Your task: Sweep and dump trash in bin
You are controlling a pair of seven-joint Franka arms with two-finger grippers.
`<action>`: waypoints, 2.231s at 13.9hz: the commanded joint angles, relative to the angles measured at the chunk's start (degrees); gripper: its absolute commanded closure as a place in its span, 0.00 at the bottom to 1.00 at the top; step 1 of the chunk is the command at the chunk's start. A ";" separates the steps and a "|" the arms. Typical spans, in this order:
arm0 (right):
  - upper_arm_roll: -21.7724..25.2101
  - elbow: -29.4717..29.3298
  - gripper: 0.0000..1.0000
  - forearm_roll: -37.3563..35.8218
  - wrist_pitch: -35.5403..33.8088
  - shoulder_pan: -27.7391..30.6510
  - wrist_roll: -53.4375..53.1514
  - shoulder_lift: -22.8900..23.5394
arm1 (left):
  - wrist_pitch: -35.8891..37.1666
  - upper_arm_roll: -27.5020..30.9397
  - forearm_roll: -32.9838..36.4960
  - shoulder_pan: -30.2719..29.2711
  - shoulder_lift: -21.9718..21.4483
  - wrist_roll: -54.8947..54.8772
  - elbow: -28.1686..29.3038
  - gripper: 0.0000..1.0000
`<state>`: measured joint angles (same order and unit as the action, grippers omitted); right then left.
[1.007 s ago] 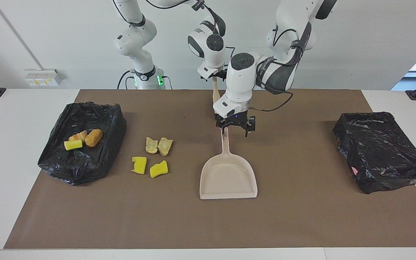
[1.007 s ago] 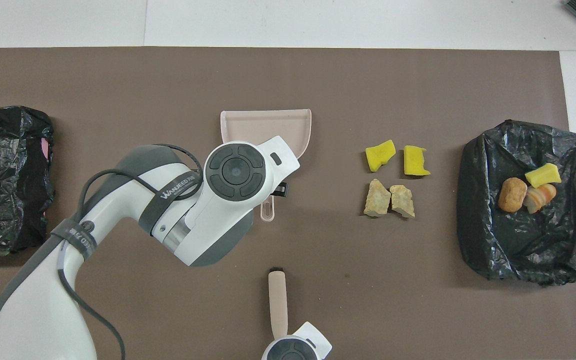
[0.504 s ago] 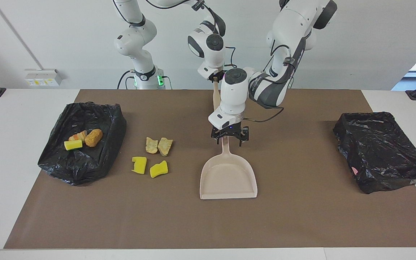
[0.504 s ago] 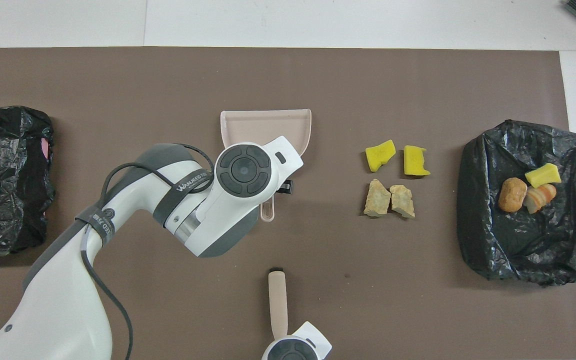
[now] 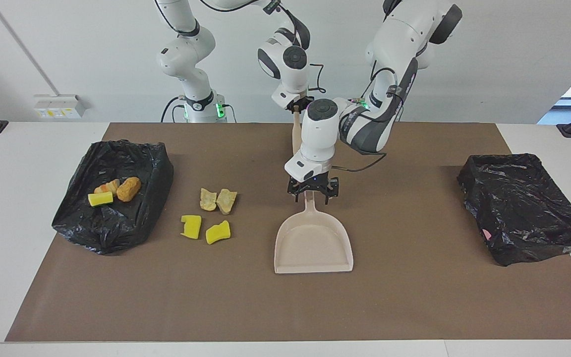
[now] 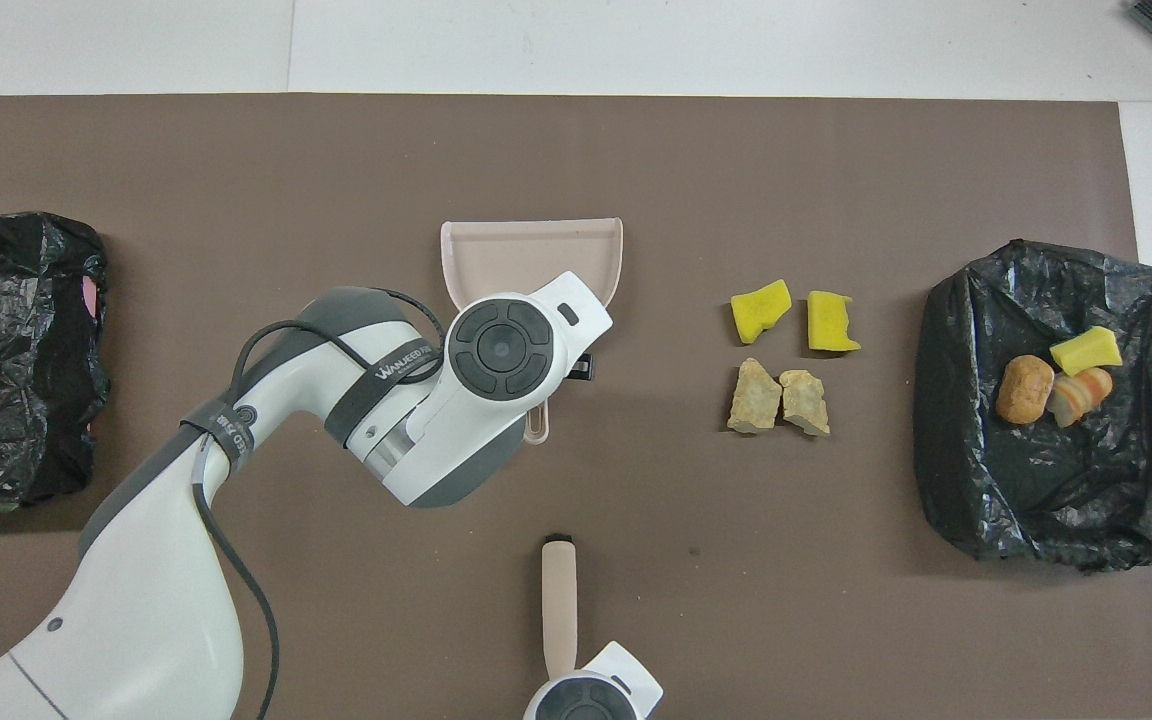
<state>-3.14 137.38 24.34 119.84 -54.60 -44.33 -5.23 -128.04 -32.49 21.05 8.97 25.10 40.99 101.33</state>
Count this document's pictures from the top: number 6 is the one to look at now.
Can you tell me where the beige hand brush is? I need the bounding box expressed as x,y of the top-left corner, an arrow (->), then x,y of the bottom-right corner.
542,534 -> 579,677

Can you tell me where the black bag lined bin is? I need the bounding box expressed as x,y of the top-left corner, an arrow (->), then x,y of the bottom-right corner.
0,211 -> 112,511
913,238 -> 1152,573

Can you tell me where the brown fried nugget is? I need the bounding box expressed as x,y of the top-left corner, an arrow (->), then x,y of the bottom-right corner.
996,355 -> 1057,426

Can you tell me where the yellow sponge piece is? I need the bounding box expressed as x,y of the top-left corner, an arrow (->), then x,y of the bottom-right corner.
730,279 -> 794,346
1050,326 -> 1124,377
807,290 -> 862,353

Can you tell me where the brown table mat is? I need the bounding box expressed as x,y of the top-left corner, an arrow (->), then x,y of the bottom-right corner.
0,93 -> 1152,720

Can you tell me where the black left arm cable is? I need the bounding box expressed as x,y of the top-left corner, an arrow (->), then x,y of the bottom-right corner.
191,288 -> 447,720

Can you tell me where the beige plastic dustpan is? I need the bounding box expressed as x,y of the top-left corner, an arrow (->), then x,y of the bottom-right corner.
440,218 -> 625,445

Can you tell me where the torn bread piece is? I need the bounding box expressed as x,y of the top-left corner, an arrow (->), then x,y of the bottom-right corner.
731,357 -> 784,434
779,369 -> 832,438

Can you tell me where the bread piece with orange crust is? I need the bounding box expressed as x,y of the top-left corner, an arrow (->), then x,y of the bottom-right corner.
1048,366 -> 1115,429

